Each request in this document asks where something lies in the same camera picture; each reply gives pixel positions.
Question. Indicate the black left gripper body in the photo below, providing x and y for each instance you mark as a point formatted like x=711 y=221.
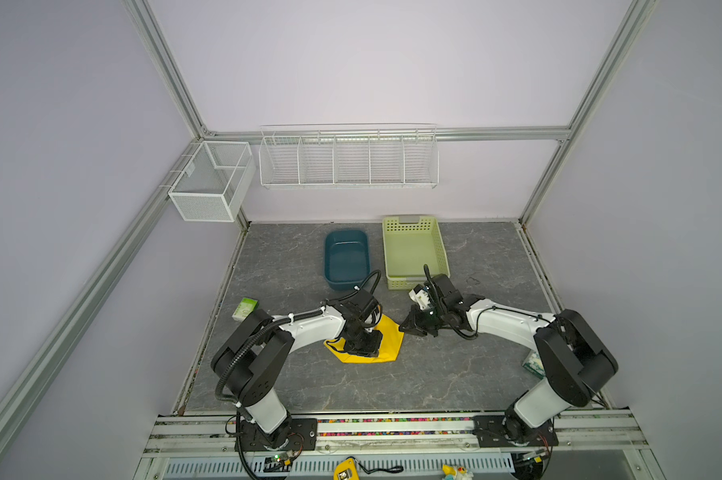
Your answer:
x=363 y=342

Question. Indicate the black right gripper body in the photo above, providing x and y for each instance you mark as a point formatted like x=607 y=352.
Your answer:
x=426 y=320

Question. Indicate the yellow paper napkin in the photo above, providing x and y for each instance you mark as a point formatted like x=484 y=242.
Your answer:
x=389 y=349

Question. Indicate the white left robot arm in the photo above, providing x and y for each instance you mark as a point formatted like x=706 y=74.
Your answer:
x=250 y=361

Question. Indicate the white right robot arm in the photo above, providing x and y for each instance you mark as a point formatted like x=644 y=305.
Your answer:
x=576 y=362

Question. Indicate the dark teal plastic tub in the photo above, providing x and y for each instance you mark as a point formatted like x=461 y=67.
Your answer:
x=346 y=259

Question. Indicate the light green perforated basket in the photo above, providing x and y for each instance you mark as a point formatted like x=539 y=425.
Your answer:
x=410 y=243

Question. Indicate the colourful tissue packet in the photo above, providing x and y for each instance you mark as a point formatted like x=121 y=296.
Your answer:
x=533 y=364

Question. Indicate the small green box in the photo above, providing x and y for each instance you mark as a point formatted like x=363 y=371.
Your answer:
x=244 y=308

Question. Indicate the yellow handheld device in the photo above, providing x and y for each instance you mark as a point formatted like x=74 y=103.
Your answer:
x=346 y=470

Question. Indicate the yellow white toy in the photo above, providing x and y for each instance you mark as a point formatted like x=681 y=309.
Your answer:
x=456 y=473

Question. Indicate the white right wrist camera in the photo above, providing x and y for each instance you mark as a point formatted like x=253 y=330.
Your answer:
x=421 y=297

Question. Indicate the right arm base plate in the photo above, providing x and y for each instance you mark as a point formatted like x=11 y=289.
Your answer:
x=497 y=430

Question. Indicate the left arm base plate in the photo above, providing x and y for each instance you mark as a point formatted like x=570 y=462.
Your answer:
x=295 y=434

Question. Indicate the white wire wall basket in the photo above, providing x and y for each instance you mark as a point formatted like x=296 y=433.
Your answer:
x=366 y=156

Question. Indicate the white mesh wall box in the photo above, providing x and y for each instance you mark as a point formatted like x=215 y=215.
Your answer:
x=214 y=182

